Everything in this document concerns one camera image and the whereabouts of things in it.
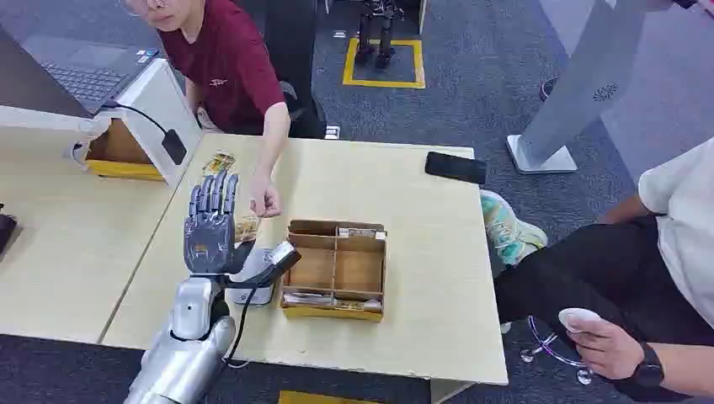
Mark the seated person's left hand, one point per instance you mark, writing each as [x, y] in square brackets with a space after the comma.
[608, 348]

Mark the person's left hand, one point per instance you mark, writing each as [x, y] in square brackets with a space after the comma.
[265, 198]

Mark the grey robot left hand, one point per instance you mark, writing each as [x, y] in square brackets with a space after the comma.
[209, 240]

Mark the printed card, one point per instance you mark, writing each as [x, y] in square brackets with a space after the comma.
[247, 229]

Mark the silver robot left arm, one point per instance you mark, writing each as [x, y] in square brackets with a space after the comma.
[187, 340]

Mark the small white round object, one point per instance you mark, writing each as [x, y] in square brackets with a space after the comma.
[577, 319]

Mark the black wristwatch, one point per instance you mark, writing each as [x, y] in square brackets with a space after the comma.
[650, 365]

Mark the printed cards pile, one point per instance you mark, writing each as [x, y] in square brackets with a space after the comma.
[218, 163]

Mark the chrome chair base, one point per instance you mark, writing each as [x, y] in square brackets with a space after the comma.
[549, 348]

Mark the person in white shirt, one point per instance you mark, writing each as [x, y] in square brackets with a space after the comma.
[613, 267]

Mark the black power adapter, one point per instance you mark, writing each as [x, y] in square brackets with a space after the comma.
[174, 146]

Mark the card stack with white edge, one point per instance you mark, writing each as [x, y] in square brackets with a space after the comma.
[361, 232]

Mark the wooden card box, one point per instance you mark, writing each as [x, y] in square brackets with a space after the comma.
[357, 273]

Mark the long row of cards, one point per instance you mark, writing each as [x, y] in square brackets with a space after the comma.
[329, 302]

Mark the black office chair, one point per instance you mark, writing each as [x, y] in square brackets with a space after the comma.
[304, 67]

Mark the person in red shirt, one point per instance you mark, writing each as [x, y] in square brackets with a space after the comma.
[229, 61]

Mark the white laptop riser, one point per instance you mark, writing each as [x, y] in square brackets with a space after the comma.
[159, 103]

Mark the teal patterned sneaker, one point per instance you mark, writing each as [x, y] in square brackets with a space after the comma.
[507, 228]

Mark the yellow floor tape square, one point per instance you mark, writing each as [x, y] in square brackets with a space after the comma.
[350, 64]

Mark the black phone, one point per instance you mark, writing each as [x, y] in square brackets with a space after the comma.
[456, 168]

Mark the black robot legs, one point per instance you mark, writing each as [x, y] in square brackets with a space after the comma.
[379, 30]

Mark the black object at desk edge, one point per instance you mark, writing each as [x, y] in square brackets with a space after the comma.
[5, 228]

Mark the dark laptop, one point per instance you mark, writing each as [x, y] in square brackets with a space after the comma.
[72, 72]

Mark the white floor stand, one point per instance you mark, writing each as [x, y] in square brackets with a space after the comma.
[574, 83]

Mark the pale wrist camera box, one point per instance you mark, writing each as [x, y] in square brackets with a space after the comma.
[257, 270]

